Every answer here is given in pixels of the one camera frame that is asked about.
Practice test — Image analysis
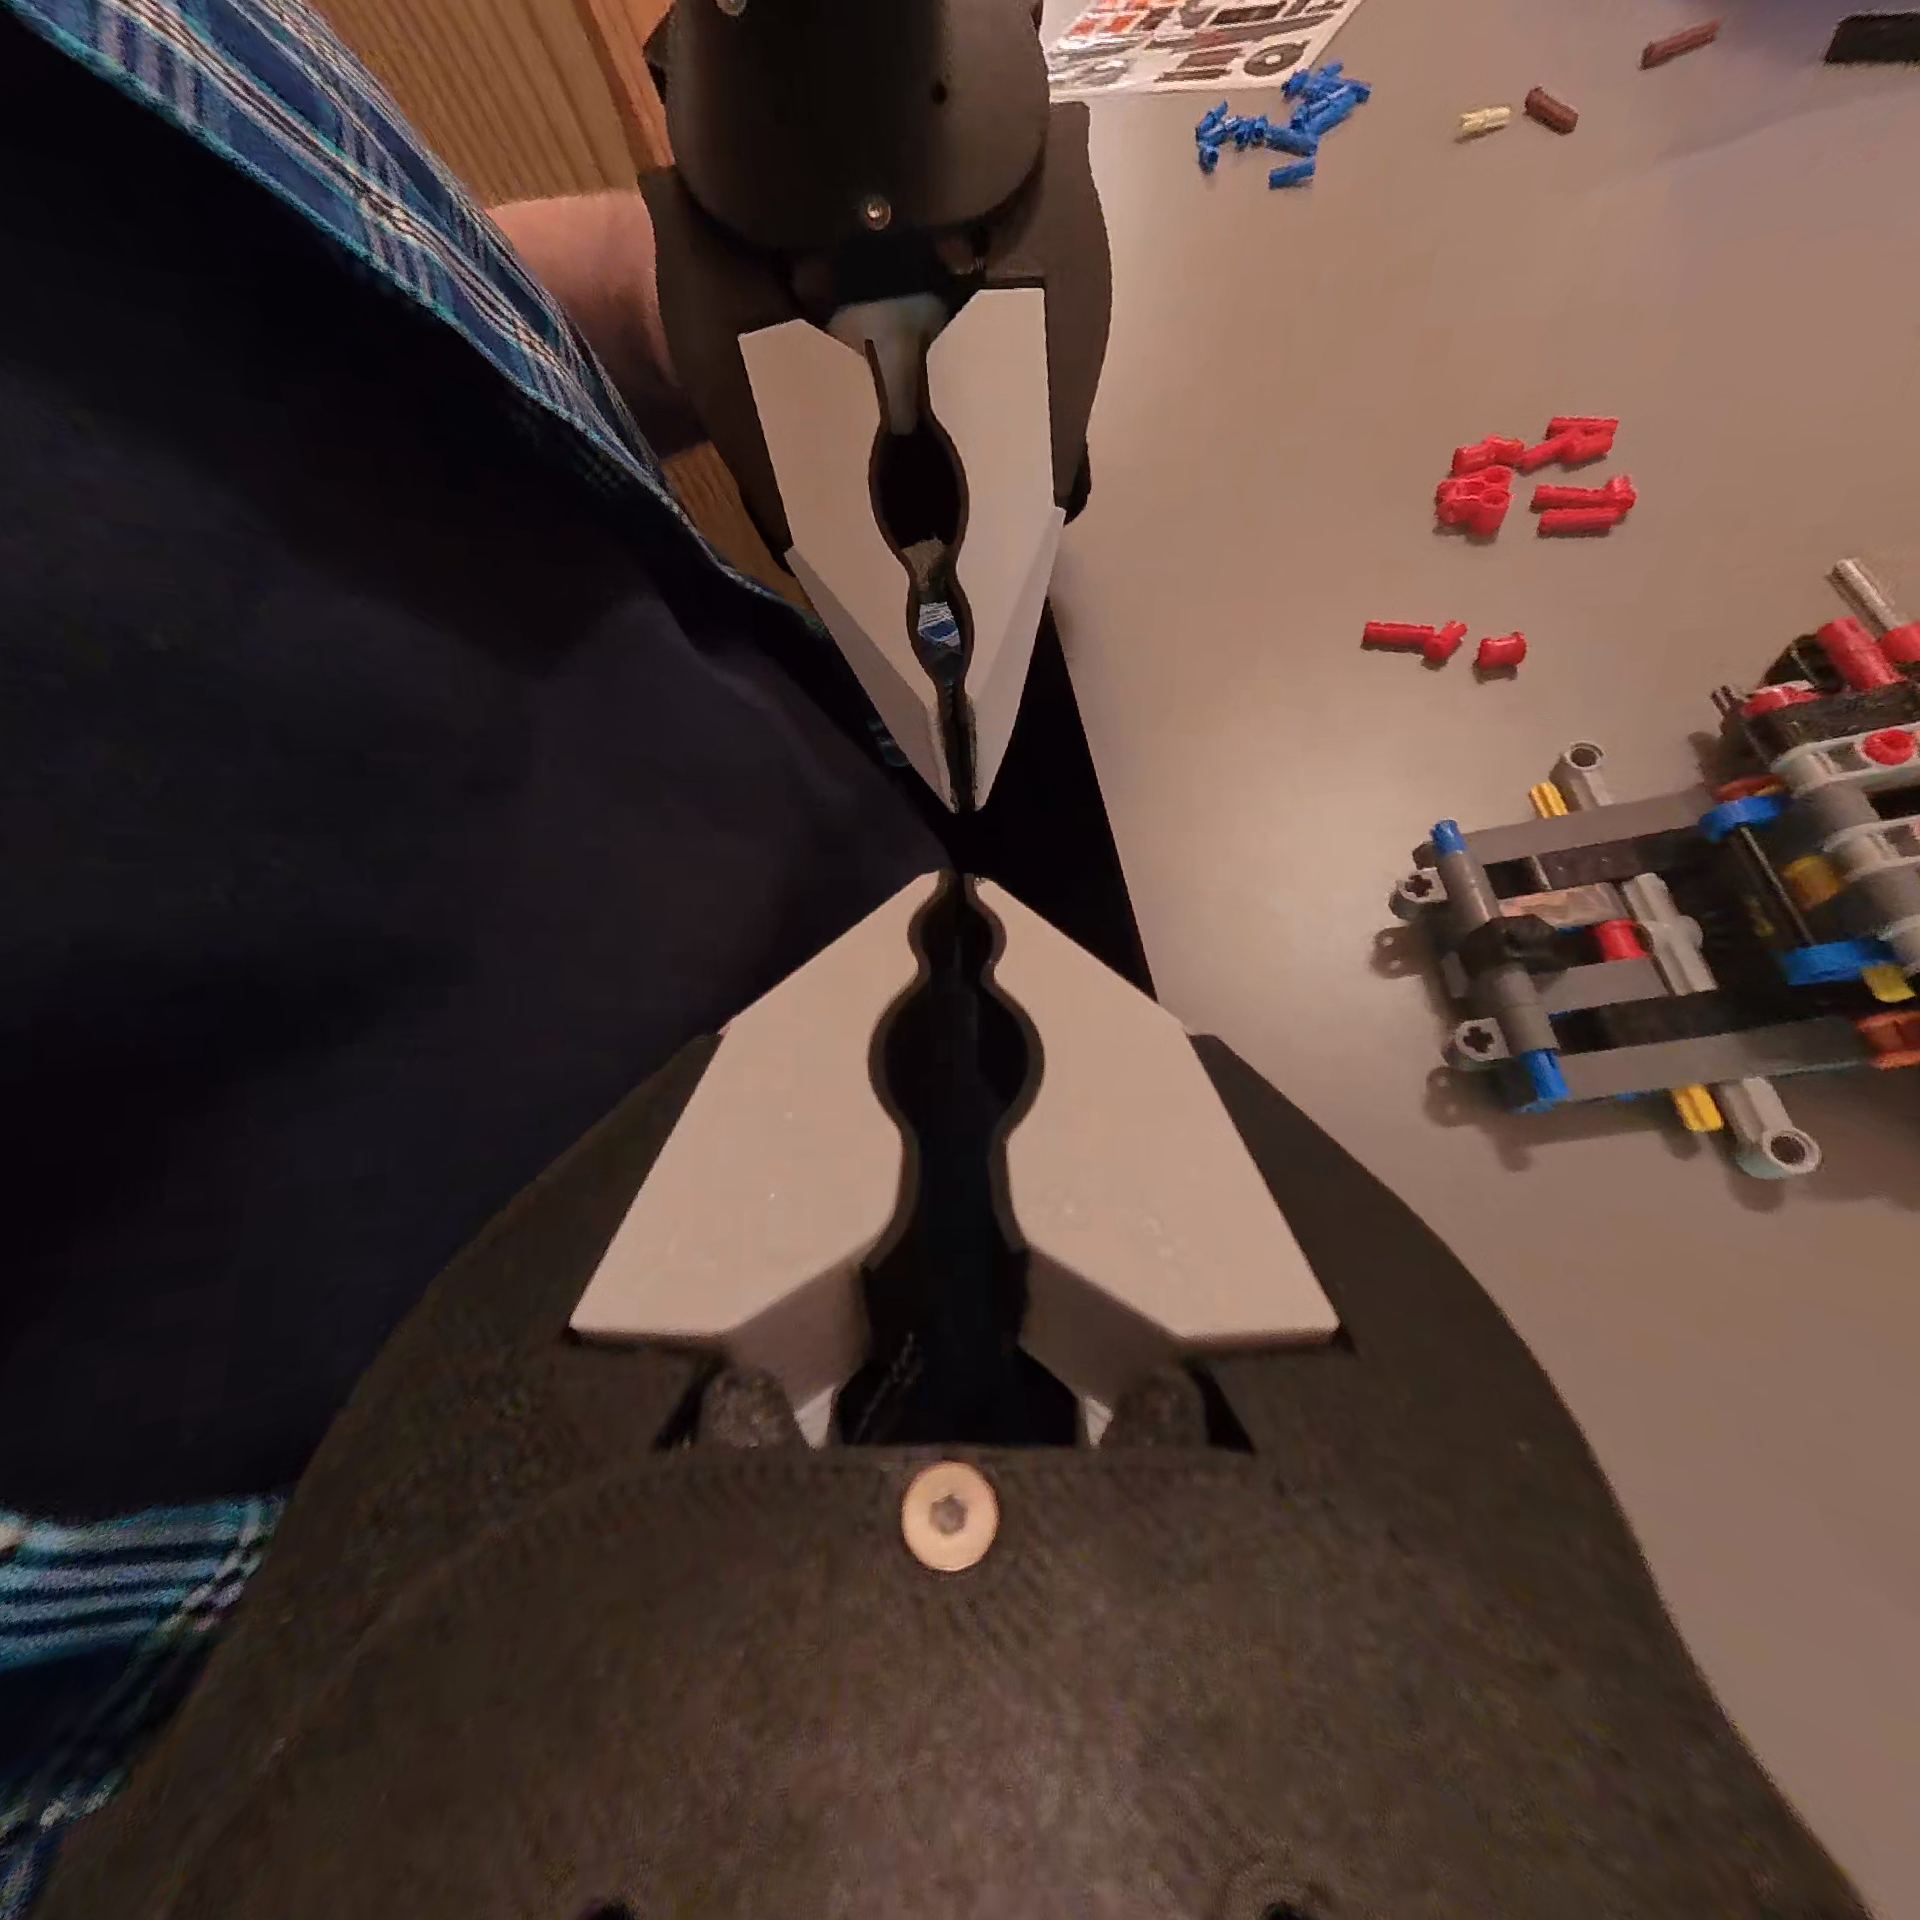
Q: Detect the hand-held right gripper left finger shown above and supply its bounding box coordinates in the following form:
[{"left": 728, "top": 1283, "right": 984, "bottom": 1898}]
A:
[{"left": 568, "top": 866, "right": 966, "bottom": 1449}]

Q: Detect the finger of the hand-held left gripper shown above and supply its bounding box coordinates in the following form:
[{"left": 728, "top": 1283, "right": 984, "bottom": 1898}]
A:
[
  {"left": 738, "top": 315, "right": 966, "bottom": 816},
  {"left": 921, "top": 285, "right": 1073, "bottom": 816}
]

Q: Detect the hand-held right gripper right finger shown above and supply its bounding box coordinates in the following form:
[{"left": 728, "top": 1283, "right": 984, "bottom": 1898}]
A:
[{"left": 959, "top": 874, "right": 1344, "bottom": 1449}]

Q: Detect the lego car chassis model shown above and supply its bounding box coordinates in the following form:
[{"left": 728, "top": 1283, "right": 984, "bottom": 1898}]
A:
[{"left": 1376, "top": 560, "right": 1920, "bottom": 1186}]

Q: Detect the person's left forearm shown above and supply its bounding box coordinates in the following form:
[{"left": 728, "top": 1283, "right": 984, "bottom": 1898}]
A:
[{"left": 487, "top": 188, "right": 700, "bottom": 452}]

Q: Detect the lego sticker sheet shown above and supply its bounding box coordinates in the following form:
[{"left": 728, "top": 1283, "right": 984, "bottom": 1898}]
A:
[{"left": 1043, "top": 0, "right": 1361, "bottom": 100}]

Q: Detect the pile of blue lego pins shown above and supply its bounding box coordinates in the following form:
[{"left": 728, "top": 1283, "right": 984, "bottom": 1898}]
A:
[{"left": 1192, "top": 59, "right": 1372, "bottom": 192}]

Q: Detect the pile of red lego connectors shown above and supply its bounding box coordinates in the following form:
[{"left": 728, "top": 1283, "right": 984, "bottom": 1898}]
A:
[{"left": 1432, "top": 414, "right": 1640, "bottom": 540}]

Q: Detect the person's dark undershirt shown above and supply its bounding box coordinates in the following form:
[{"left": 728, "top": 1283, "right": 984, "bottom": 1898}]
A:
[{"left": 0, "top": 0, "right": 962, "bottom": 1520}]

